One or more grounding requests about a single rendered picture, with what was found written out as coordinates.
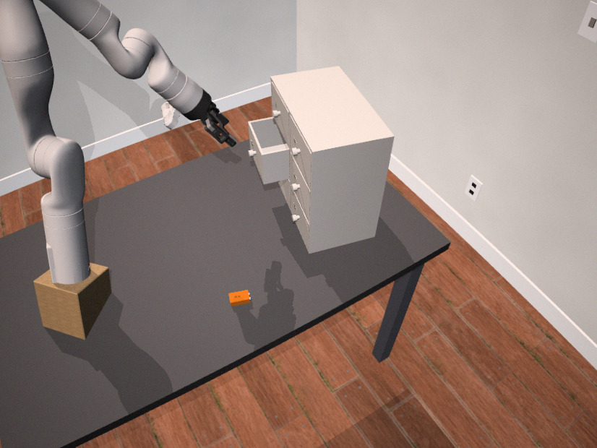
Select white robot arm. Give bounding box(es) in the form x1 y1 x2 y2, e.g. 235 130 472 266
0 0 203 284

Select white small chest of drawers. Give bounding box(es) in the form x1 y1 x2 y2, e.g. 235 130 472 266
270 66 395 254

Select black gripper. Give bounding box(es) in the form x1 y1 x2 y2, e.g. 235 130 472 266
182 89 239 147

